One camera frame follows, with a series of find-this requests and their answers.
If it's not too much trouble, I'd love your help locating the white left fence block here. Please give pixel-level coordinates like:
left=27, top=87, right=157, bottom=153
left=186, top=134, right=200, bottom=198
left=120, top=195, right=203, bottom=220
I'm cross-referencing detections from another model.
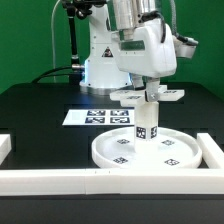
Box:
left=0, top=134, right=12, bottom=165

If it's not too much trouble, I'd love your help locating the white cable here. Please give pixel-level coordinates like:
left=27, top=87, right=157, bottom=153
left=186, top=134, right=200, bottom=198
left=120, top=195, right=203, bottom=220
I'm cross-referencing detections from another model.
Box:
left=50, top=0, right=63, bottom=84

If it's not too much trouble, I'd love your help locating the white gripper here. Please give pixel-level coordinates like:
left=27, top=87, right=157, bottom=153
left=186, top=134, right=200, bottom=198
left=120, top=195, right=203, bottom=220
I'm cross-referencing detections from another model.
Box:
left=111, top=19, right=177, bottom=102

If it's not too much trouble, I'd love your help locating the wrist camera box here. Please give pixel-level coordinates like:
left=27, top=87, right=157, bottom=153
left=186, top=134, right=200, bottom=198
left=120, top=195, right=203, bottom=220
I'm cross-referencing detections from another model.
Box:
left=173, top=34, right=199, bottom=59

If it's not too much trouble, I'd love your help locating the white marker sheet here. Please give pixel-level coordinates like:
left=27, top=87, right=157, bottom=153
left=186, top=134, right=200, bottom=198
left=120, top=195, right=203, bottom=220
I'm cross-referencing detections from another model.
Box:
left=63, top=109, right=134, bottom=126

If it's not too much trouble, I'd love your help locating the white cross-shaped table base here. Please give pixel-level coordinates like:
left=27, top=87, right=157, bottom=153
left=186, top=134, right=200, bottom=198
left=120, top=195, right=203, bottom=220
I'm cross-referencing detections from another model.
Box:
left=110, top=85, right=185, bottom=107

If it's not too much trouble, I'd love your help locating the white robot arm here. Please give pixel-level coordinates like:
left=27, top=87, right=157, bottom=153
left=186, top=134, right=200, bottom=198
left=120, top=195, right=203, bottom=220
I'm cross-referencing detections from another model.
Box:
left=81, top=0, right=177, bottom=100

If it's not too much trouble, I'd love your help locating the white round table top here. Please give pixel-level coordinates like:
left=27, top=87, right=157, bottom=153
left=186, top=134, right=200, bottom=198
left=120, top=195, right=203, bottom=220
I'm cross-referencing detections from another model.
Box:
left=92, top=127, right=202, bottom=170

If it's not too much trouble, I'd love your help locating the black cable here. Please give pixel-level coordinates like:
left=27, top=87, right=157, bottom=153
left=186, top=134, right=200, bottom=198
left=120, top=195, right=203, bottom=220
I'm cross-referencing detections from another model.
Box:
left=31, top=66, right=83, bottom=84

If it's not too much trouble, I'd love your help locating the white right fence block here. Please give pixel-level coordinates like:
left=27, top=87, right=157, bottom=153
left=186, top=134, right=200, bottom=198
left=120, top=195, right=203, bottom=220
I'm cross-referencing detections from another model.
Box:
left=197, top=133, right=224, bottom=169

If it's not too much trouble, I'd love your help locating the white fence block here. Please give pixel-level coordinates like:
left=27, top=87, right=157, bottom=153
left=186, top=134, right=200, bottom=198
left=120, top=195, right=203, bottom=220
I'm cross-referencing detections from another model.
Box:
left=197, top=133, right=224, bottom=169
left=0, top=134, right=12, bottom=165

